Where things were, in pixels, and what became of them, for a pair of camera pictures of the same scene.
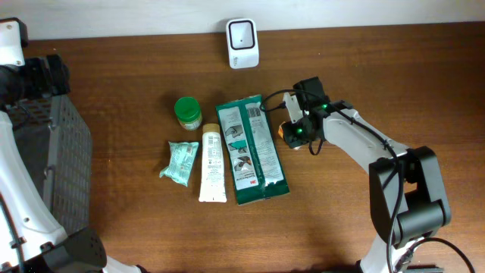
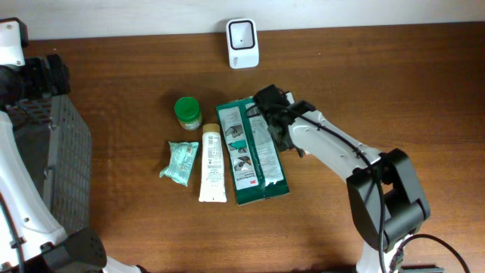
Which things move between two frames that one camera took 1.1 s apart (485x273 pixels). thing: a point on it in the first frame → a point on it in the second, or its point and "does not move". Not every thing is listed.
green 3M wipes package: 256,169 does not move
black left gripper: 39,67 does not move
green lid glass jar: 188,111 does not move
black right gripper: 295,136 → 285,142
